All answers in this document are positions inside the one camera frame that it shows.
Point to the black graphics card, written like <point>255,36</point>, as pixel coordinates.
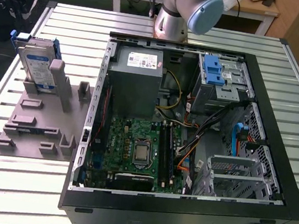
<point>131,179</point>

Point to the blue drive latch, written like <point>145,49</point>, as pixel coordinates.
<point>213,71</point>

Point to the silver CPU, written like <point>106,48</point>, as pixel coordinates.
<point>141,153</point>

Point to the grey power supply unit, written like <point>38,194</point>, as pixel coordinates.
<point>132,93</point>

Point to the grey parts rack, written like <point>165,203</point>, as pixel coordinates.
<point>44,108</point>

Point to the hard disk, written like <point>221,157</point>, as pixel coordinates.
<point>37,65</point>

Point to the black RAM slot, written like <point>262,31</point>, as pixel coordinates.
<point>170,148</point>
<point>163,153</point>

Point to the metal optical drive cage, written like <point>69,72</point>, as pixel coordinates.
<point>224,96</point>

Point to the green motherboard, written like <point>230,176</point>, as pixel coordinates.
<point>124,130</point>

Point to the CPU socket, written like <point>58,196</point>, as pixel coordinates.
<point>143,141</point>

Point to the metal disk bay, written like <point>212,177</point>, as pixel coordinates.
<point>237,178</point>

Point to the black PC case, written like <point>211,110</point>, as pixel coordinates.
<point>150,223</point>

